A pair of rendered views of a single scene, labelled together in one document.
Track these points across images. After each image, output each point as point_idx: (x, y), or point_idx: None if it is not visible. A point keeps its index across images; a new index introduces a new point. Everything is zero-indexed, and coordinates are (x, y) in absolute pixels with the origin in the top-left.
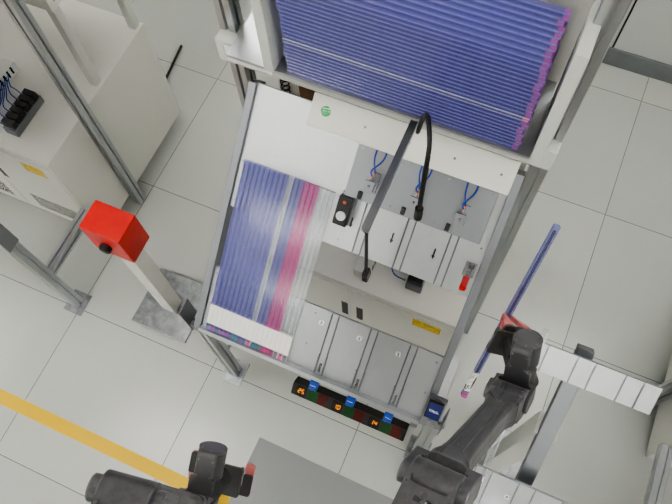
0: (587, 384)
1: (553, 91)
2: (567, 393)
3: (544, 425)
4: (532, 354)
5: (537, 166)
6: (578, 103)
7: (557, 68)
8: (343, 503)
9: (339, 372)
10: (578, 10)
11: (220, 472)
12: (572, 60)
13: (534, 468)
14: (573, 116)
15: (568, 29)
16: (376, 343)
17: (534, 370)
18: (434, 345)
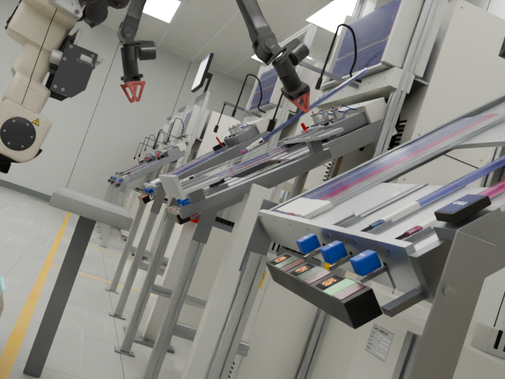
0: (306, 135)
1: (422, 80)
2: (291, 162)
3: (258, 175)
4: (296, 43)
5: (386, 84)
6: (414, 34)
7: (430, 72)
8: (110, 206)
9: None
10: (443, 31)
11: (144, 49)
12: None
13: (222, 191)
14: (411, 45)
15: (438, 44)
16: (234, 181)
17: (289, 52)
18: (249, 323)
